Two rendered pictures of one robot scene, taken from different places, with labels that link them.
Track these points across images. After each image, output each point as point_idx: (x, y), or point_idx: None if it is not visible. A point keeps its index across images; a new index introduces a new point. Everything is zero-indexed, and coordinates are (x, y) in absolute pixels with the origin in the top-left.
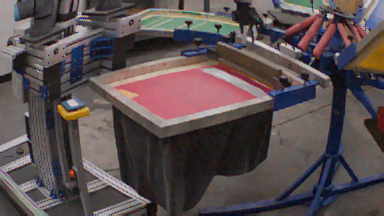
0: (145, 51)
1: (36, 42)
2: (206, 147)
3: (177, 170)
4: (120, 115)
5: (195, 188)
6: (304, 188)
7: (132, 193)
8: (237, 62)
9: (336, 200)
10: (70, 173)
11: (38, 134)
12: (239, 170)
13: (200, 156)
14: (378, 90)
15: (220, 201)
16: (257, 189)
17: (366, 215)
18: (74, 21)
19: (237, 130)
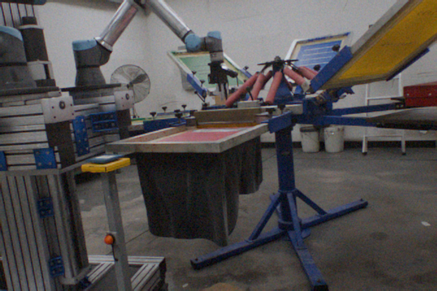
0: (77, 185)
1: (20, 91)
2: (233, 167)
3: (222, 188)
4: (149, 168)
5: (232, 206)
6: (265, 229)
7: (140, 260)
8: (215, 119)
9: (313, 232)
10: (106, 240)
11: (19, 234)
12: (252, 188)
13: (231, 175)
14: None
15: (199, 252)
16: None
17: (371, 238)
18: (57, 93)
19: (246, 153)
